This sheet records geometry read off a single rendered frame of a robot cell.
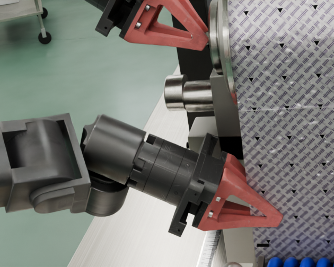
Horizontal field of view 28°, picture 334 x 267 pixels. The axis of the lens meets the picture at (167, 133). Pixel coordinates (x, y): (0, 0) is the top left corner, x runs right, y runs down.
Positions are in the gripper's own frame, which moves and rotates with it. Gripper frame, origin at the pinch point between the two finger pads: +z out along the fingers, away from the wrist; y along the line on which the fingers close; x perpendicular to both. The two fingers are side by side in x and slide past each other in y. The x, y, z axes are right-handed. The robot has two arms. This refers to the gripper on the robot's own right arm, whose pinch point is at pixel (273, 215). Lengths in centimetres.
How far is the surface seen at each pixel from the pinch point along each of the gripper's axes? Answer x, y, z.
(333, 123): 11.8, 0.3, 0.6
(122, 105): -152, -274, -47
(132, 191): -29.2, -34.5, -15.0
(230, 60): 13.9, 1.0, -10.1
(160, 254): -24.9, -17.6, -7.4
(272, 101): 11.4, 0.0, -5.1
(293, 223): 0.3, 0.3, 2.0
